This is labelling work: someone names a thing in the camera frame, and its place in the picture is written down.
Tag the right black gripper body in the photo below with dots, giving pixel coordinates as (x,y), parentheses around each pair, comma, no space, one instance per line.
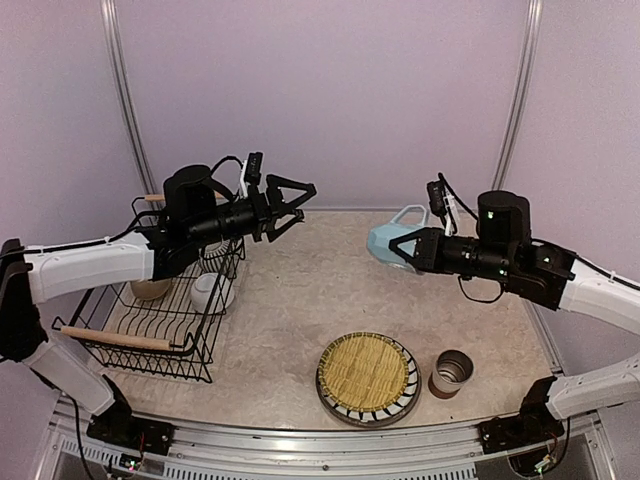
(489,261)

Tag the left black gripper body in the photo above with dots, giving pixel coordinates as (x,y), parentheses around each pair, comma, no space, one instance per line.
(231,225)

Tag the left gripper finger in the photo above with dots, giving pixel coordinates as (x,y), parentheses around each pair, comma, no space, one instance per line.
(277,184)
(277,226)

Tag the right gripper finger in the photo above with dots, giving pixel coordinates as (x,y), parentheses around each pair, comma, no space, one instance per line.
(401,261)
(407,243)

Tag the light blue faceted cup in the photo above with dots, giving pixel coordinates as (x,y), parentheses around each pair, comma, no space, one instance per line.
(379,236)

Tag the white ceramic bowl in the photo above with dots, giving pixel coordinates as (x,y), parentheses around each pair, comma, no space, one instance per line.
(211,293)

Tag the white brown ceramic cup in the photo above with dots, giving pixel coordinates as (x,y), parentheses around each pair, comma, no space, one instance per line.
(452,369)

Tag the beige ceramic cup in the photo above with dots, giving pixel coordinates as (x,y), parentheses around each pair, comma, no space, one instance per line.
(149,290)

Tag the yellow woven bamboo mat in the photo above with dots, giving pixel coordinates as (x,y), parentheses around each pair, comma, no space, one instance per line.
(363,372)

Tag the black white striped plate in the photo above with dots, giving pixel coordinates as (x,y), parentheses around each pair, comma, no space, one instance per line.
(407,380)

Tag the grey deer pattern plate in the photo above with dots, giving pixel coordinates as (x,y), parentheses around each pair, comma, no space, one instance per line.
(415,400)

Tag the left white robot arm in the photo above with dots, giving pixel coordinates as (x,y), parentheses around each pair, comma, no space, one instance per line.
(32,276)

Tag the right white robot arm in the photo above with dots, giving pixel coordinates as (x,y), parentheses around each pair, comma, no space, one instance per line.
(552,277)

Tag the striped ceramic bowl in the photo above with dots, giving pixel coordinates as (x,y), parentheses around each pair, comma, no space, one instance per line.
(213,256)

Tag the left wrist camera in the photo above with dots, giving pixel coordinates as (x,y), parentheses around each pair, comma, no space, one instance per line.
(193,189)

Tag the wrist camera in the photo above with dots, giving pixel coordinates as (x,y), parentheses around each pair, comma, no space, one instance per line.
(502,217)
(193,189)

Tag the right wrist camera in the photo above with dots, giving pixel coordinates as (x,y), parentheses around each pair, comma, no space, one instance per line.
(502,217)

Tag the black wire dish rack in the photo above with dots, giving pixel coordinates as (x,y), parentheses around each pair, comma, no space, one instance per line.
(170,320)

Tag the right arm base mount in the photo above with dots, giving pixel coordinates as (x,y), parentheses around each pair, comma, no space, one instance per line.
(508,433)

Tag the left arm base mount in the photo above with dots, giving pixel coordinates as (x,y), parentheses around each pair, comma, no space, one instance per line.
(134,433)

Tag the left aluminium frame post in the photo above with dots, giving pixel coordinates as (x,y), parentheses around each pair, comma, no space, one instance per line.
(109,15)

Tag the aluminium frame post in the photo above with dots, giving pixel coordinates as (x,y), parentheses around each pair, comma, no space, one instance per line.
(520,94)
(109,15)

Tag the right aluminium frame post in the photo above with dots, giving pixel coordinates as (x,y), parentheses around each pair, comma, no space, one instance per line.
(520,94)

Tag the front aluminium rail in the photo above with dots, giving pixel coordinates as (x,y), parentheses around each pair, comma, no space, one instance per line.
(203,450)

